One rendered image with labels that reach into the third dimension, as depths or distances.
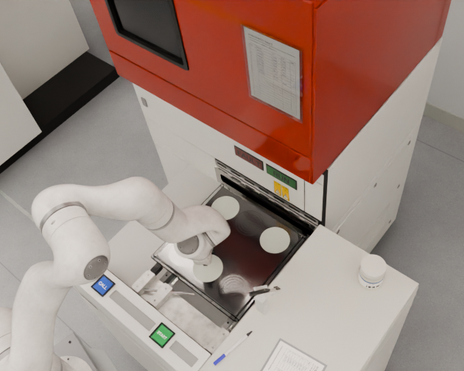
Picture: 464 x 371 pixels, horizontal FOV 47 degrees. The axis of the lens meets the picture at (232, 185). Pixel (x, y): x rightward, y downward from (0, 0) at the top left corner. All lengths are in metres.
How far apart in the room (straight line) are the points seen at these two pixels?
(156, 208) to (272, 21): 0.47
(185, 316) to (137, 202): 0.64
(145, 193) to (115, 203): 0.07
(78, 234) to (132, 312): 0.62
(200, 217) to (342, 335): 0.52
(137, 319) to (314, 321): 0.52
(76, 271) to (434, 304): 1.95
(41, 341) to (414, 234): 2.03
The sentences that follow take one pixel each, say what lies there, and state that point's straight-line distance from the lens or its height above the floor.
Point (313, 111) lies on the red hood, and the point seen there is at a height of 1.52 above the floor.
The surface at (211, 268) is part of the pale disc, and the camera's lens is 1.74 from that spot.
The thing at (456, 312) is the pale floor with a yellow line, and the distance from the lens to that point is 2.72.
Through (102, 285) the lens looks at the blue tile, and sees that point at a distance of 1.73.
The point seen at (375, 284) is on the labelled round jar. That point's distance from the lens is 1.59.
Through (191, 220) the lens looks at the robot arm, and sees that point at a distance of 1.36.
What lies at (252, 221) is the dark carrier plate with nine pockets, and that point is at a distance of 1.81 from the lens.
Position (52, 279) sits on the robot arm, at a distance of 1.14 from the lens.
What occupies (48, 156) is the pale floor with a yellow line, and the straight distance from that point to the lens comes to 3.50.
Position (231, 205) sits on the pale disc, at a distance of 1.85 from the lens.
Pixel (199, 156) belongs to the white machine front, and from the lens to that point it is 1.97.
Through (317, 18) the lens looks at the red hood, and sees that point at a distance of 1.08.
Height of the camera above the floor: 2.43
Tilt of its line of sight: 54 degrees down
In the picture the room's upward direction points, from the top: 11 degrees counter-clockwise
